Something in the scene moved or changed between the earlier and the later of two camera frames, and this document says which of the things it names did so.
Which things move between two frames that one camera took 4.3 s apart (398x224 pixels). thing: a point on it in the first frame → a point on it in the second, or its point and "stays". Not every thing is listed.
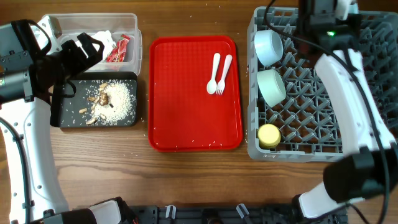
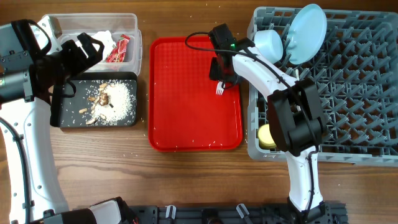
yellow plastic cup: x=268 y=135 stays
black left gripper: x=70 y=48 stays
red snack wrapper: x=117 y=55 stays
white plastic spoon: x=211 y=86 → x=297 y=74
